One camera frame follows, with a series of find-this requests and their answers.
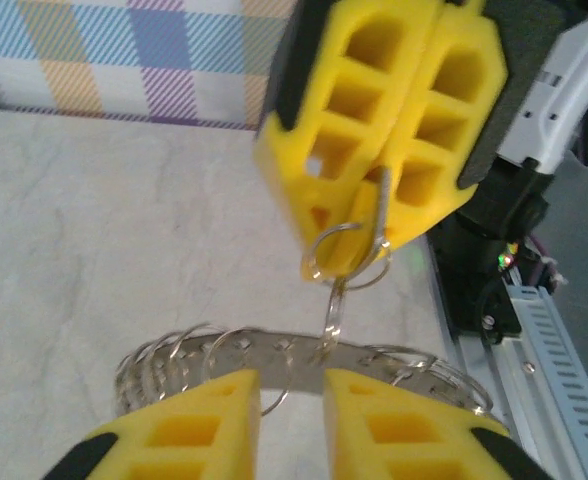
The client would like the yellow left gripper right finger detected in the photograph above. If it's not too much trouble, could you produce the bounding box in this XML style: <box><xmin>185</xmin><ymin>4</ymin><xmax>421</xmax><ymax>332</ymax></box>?
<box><xmin>322</xmin><ymin>367</ymin><xmax>551</xmax><ymax>480</ymax></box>

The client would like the silver key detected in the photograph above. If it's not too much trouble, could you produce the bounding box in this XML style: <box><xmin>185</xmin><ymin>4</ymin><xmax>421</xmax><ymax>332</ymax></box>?
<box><xmin>372</xmin><ymin>166</ymin><xmax>395</xmax><ymax>252</ymax></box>

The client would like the aluminium mounting rail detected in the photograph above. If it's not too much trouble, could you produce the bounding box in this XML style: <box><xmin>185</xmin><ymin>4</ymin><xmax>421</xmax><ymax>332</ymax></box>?
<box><xmin>423</xmin><ymin>234</ymin><xmax>588</xmax><ymax>480</ymax></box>

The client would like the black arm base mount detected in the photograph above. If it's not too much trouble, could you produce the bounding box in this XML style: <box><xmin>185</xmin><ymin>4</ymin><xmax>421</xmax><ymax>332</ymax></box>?
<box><xmin>448</xmin><ymin>279</ymin><xmax>523</xmax><ymax>347</ymax></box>

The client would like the slotted grey cable duct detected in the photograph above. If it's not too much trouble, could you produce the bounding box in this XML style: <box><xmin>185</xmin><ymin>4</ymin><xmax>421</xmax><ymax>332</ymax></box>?
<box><xmin>505</xmin><ymin>284</ymin><xmax>588</xmax><ymax>480</ymax></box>

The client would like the key ring with red tags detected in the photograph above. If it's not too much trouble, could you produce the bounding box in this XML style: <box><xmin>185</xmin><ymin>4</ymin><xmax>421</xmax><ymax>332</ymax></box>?
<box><xmin>116</xmin><ymin>327</ymin><xmax>495</xmax><ymax>416</ymax></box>

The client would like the small lit circuit board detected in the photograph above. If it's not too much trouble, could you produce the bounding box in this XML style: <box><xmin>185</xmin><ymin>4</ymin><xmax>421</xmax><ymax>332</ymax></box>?
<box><xmin>495</xmin><ymin>241</ymin><xmax>521</xmax><ymax>272</ymax></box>

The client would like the silver split key ring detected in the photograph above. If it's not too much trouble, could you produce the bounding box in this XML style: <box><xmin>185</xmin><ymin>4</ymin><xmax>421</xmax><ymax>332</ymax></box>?
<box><xmin>388</xmin><ymin>349</ymin><xmax>446</xmax><ymax>389</ymax></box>
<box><xmin>423</xmin><ymin>354</ymin><xmax>496</xmax><ymax>417</ymax></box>
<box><xmin>314</xmin><ymin>276</ymin><xmax>350</xmax><ymax>364</ymax></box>
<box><xmin>115</xmin><ymin>339</ymin><xmax>176</xmax><ymax>407</ymax></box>
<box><xmin>208</xmin><ymin>326</ymin><xmax>293</xmax><ymax>417</ymax></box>
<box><xmin>345</xmin><ymin>239</ymin><xmax>393</xmax><ymax>292</ymax></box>
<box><xmin>300</xmin><ymin>221</ymin><xmax>366</xmax><ymax>282</ymax></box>
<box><xmin>170</xmin><ymin>324</ymin><xmax>216</xmax><ymax>397</ymax></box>

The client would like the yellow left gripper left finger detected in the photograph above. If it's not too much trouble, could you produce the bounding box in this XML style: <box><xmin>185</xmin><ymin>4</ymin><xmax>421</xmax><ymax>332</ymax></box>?
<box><xmin>47</xmin><ymin>368</ymin><xmax>264</xmax><ymax>480</ymax></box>

